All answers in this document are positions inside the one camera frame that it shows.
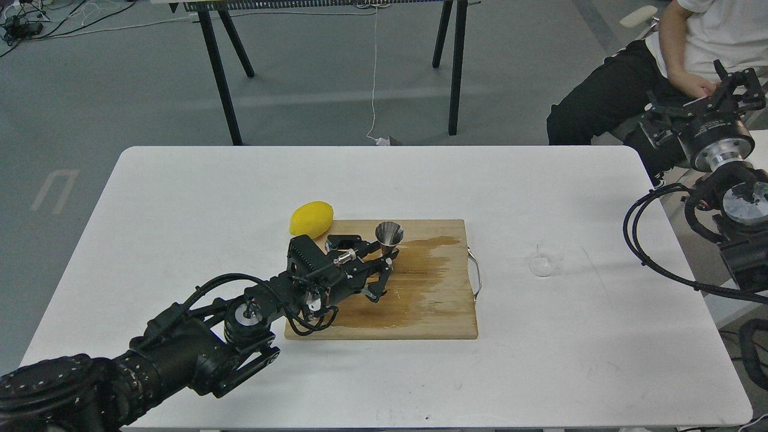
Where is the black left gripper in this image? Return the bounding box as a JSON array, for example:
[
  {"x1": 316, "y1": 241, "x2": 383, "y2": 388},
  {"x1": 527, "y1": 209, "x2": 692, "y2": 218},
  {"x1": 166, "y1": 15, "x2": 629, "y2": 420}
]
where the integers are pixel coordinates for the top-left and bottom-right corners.
[{"x1": 286, "y1": 235, "x2": 400, "y2": 316}]

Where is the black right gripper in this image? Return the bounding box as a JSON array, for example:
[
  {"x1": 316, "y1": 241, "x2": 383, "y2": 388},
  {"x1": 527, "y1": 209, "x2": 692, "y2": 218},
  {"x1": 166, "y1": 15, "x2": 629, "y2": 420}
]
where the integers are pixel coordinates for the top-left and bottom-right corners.
[{"x1": 640, "y1": 59, "x2": 766, "y2": 172}]

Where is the steel double jigger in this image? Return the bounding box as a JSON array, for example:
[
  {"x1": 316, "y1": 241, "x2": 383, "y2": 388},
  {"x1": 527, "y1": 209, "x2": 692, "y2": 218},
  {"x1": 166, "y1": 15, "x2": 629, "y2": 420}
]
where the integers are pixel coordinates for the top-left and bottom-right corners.
[{"x1": 375, "y1": 221, "x2": 405, "y2": 266}]

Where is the small clear glass cup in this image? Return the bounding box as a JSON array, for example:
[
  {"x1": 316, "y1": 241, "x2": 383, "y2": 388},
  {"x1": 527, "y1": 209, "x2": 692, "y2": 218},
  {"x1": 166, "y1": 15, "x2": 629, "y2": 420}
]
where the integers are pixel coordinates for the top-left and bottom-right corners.
[{"x1": 528, "y1": 240, "x2": 565, "y2": 277}]

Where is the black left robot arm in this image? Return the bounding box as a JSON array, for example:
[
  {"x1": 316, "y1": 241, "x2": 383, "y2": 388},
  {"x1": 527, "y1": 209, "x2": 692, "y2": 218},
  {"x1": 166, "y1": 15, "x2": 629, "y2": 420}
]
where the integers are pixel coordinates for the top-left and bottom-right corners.
[{"x1": 2, "y1": 235, "x2": 401, "y2": 431}]

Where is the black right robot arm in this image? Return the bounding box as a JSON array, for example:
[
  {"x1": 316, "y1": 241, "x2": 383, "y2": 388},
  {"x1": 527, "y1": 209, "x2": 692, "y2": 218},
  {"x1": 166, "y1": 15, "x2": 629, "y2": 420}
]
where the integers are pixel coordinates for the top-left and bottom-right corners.
[{"x1": 623, "y1": 60, "x2": 767, "y2": 304}]

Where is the wooden cutting board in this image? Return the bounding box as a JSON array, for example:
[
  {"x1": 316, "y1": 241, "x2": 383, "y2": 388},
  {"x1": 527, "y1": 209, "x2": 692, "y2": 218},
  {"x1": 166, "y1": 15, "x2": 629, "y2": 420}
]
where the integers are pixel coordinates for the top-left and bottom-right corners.
[{"x1": 308, "y1": 219, "x2": 478, "y2": 341}]

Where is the seated person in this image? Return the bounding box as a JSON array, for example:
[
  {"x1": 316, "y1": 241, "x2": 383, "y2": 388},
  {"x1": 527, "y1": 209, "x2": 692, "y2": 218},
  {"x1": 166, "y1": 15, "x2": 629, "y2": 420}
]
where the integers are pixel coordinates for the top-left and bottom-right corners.
[{"x1": 547, "y1": 0, "x2": 768, "y2": 187}]

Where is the yellow lemon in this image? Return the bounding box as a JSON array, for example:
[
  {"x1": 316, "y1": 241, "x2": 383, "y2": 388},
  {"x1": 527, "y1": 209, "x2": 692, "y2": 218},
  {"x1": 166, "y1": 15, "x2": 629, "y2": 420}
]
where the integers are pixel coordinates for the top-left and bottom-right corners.
[{"x1": 289, "y1": 200, "x2": 334, "y2": 239}]

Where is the office chair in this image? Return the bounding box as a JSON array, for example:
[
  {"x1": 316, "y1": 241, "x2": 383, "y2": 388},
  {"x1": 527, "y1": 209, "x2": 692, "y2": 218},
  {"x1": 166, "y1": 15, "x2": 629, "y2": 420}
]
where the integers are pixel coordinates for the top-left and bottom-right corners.
[{"x1": 619, "y1": 5, "x2": 768, "y2": 145}]

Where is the black-legged background table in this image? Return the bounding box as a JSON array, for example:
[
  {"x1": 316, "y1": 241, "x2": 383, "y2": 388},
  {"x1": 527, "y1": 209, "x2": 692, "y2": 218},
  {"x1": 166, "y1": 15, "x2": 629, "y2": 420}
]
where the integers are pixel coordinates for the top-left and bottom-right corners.
[{"x1": 168, "y1": 0, "x2": 482, "y2": 146}]

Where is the white hanging cable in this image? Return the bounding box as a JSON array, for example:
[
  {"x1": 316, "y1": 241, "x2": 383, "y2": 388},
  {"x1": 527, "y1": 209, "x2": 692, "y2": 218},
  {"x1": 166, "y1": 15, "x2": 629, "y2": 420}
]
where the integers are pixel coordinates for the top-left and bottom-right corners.
[{"x1": 366, "y1": 6, "x2": 391, "y2": 146}]

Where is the floor cables and adapter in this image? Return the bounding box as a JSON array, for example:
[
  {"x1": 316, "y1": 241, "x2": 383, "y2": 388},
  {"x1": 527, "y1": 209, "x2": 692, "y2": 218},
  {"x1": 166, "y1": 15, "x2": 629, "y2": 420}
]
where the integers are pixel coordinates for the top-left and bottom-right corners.
[{"x1": 0, "y1": 0, "x2": 139, "y2": 58}]

